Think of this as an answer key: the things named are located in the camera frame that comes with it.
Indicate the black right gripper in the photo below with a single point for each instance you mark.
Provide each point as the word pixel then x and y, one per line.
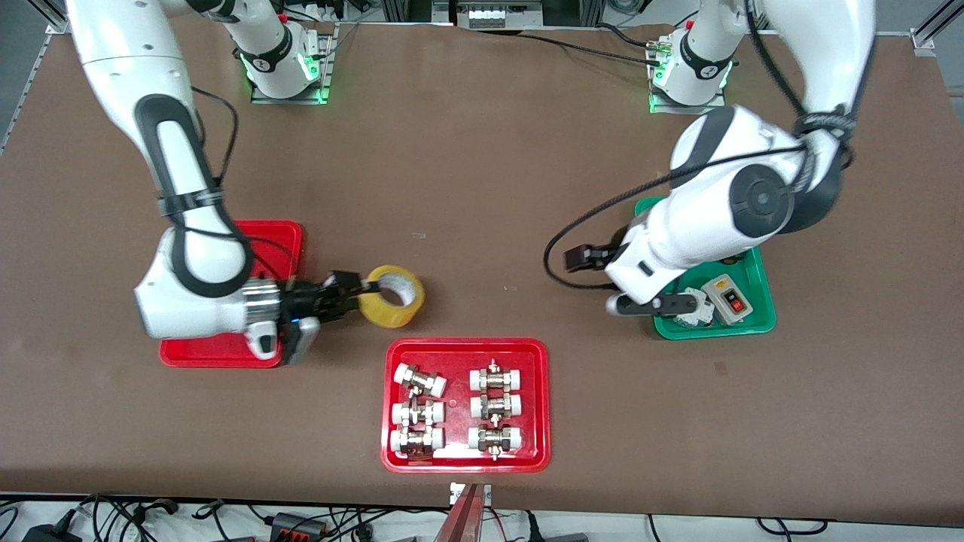
pixel 303 301

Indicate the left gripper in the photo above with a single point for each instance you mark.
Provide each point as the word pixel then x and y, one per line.
pixel 587 258

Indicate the yellow tape roll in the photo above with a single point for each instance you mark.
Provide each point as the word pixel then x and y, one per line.
pixel 407 309

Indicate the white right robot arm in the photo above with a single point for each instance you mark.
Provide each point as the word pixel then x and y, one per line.
pixel 128 60

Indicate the red tray with fittings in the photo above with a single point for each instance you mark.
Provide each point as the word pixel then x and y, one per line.
pixel 459 354

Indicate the empty red plastic tray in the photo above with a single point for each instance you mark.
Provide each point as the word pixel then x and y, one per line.
pixel 196 354

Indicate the green plastic tray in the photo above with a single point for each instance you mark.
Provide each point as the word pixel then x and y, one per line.
pixel 753 324

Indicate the white capped metal pipe fitting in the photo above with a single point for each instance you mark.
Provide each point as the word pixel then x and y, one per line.
pixel 495 438
pixel 495 379
pixel 419 380
pixel 418 412
pixel 495 406
pixel 416 440

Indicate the white circuit breaker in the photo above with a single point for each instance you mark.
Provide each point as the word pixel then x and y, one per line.
pixel 697 318

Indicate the black orange connector box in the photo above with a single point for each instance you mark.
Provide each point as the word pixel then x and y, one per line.
pixel 300 525

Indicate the white power strip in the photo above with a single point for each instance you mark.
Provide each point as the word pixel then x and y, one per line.
pixel 504 16

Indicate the black power adapter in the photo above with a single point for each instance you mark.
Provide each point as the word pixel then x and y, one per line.
pixel 53 534

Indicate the grey switch box red button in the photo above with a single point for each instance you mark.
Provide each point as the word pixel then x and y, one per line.
pixel 730 301

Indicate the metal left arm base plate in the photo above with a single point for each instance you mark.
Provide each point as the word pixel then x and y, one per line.
pixel 719 107

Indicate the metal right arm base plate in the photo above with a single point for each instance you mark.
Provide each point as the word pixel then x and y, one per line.
pixel 325 75

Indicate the red aluminium extrusion post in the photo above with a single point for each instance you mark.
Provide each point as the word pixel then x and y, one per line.
pixel 465 519

